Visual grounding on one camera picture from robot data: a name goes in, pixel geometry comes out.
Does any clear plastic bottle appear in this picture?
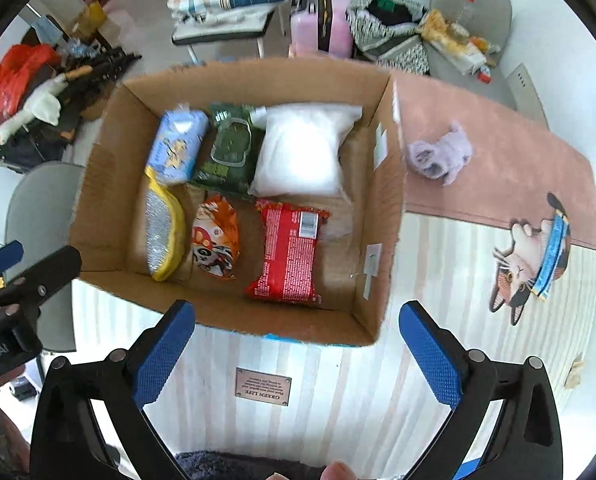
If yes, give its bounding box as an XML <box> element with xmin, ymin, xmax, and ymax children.
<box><xmin>447</xmin><ymin>0</ymin><xmax>474</xmax><ymax>44</ymax></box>

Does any striped pink cat table mat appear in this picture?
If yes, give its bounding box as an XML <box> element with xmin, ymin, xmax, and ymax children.
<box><xmin>74</xmin><ymin>72</ymin><xmax>596</xmax><ymax>478</ymax></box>

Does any dark fleece sleeve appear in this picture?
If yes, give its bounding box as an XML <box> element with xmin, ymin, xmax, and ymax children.
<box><xmin>175</xmin><ymin>451</ymin><xmax>325</xmax><ymax>480</ymax></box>

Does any yellow grey scrub sponge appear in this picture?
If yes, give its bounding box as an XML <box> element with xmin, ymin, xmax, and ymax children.
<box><xmin>145</xmin><ymin>166</ymin><xmax>186</xmax><ymax>282</ymax></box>

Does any white cotton pad bag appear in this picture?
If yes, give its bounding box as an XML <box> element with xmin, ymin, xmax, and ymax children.
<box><xmin>249</xmin><ymin>103</ymin><xmax>363</xmax><ymax>197</ymax></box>

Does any black stroller frame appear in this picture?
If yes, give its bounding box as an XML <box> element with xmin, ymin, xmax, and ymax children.
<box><xmin>0</xmin><ymin>41</ymin><xmax>142</xmax><ymax>174</ymax></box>

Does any operator fingertip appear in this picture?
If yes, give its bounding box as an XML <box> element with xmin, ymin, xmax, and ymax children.
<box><xmin>321</xmin><ymin>462</ymin><xmax>357</xmax><ymax>480</ymax></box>

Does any red snack packet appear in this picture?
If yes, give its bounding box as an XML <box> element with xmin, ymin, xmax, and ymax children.
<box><xmin>245</xmin><ymin>200</ymin><xmax>329</xmax><ymax>306</ymax></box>

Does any yellow snack bag on chair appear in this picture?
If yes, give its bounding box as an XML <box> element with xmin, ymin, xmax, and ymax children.
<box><xmin>417</xmin><ymin>9</ymin><xmax>486</xmax><ymax>75</ymax></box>

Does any orange plastic bag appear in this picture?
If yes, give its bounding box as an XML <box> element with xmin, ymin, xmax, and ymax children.
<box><xmin>0</xmin><ymin>44</ymin><xmax>60</xmax><ymax>125</ymax></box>

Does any grey chair near table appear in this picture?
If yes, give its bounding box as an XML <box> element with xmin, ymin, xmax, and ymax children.
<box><xmin>5</xmin><ymin>162</ymin><xmax>83</xmax><ymax>353</ymax></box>

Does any orange cartoon snack packet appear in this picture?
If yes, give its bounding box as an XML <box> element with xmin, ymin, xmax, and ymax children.
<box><xmin>191</xmin><ymin>195</ymin><xmax>240</xmax><ymax>280</ymax></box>

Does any pink suitcase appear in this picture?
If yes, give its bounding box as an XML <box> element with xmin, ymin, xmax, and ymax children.
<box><xmin>289</xmin><ymin>0</ymin><xmax>353</xmax><ymax>58</ymax></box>

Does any blue long snack packet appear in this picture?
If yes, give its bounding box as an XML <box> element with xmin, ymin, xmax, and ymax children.
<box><xmin>531</xmin><ymin>209</ymin><xmax>569</xmax><ymax>300</ymax></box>

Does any black white patterned bag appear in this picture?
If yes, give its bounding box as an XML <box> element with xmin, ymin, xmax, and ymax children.
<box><xmin>345</xmin><ymin>0</ymin><xmax>430</xmax><ymax>75</ymax></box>

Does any white goose plush toy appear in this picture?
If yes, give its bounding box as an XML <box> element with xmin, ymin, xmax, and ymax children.
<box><xmin>0</xmin><ymin>65</ymin><xmax>93</xmax><ymax>145</ymax></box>

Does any lilac sock bundle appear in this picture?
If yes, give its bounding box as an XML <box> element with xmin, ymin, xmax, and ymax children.
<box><xmin>407</xmin><ymin>122</ymin><xmax>473</xmax><ymax>186</ymax></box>

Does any open cardboard box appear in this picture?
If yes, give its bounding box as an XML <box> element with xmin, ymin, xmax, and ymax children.
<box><xmin>69</xmin><ymin>58</ymin><xmax>403</xmax><ymax>347</ymax></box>

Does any green wet wipes pack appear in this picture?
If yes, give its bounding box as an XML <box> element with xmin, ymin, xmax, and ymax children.
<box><xmin>191</xmin><ymin>102</ymin><xmax>264</xmax><ymax>197</ymax></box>

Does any light blue tissue pack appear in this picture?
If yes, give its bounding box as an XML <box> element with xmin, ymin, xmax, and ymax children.
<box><xmin>145</xmin><ymin>106</ymin><xmax>209</xmax><ymax>186</ymax></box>

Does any grey chair by wall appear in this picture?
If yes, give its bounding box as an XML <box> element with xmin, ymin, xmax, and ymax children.
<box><xmin>425</xmin><ymin>0</ymin><xmax>517</xmax><ymax>110</ymax></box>

